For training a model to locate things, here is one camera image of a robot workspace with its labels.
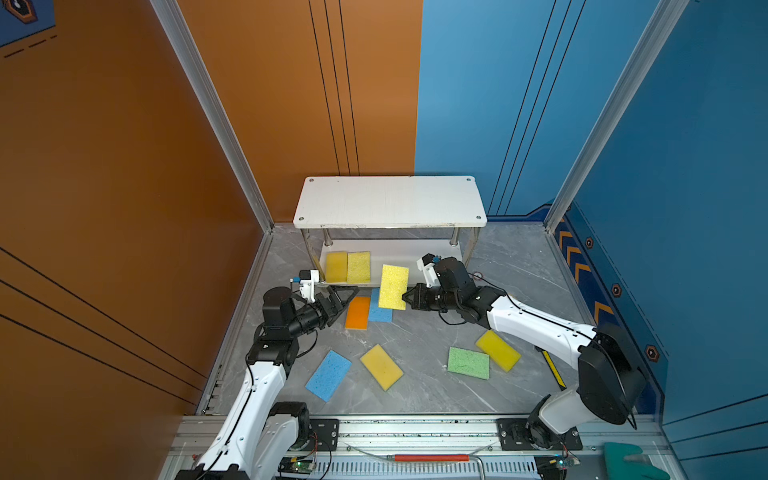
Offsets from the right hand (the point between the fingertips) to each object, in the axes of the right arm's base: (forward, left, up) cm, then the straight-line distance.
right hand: (399, 297), depth 81 cm
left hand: (-3, +11, +6) cm, 13 cm away
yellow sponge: (-9, -28, -14) cm, 33 cm away
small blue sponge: (+3, +7, -14) cm, 16 cm away
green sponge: (-12, -19, -15) cm, 27 cm away
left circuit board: (-36, +25, -17) cm, 47 cm away
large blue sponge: (-16, +20, -14) cm, 29 cm away
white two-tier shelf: (+18, -15, +18) cm, 29 cm away
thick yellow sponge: (+16, +21, -7) cm, 27 cm away
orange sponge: (+2, +14, -15) cm, 20 cm away
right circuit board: (-35, -38, -17) cm, 55 cm away
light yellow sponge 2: (+2, +2, +2) cm, 4 cm away
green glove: (-36, -50, -16) cm, 64 cm away
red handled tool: (-34, -7, -17) cm, 39 cm away
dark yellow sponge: (-14, +5, -15) cm, 21 cm away
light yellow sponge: (+17, +14, -8) cm, 23 cm away
